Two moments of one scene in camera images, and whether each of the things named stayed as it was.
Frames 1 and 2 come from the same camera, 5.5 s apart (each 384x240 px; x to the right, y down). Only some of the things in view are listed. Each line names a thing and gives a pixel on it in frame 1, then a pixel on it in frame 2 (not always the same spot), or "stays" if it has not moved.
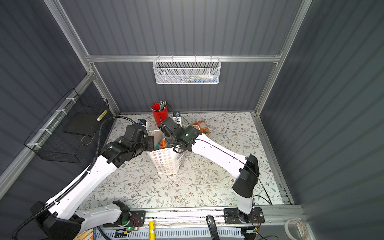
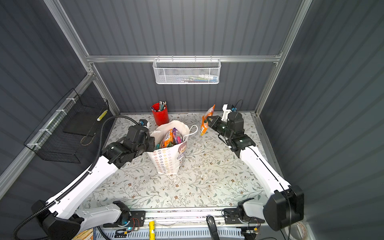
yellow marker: (152, 228) stays
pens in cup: (158, 106) stays
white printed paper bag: (166, 160) stays
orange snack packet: (205, 130) -> (204, 125)
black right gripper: (168, 140) -> (211, 123)
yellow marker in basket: (102, 115) stays
